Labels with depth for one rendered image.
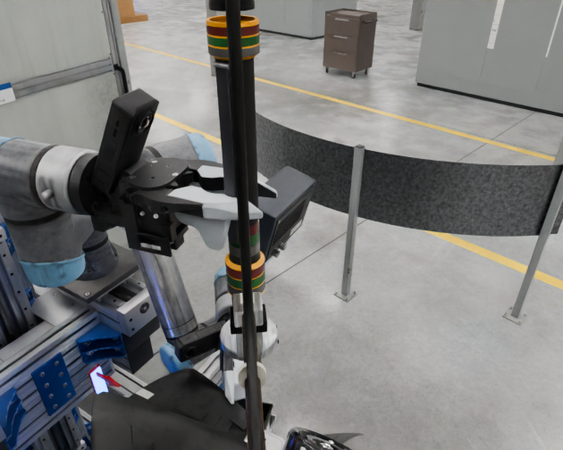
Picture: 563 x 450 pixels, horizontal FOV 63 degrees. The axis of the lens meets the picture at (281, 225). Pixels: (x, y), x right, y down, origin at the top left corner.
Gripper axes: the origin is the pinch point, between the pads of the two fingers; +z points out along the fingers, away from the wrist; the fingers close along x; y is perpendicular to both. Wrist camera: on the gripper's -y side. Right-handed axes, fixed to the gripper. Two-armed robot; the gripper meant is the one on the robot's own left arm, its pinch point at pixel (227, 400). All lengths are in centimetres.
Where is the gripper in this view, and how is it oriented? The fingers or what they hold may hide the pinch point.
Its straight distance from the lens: 86.2
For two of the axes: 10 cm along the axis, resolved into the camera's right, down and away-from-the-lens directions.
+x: -1.1, 8.5, 5.2
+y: 9.8, 0.1, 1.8
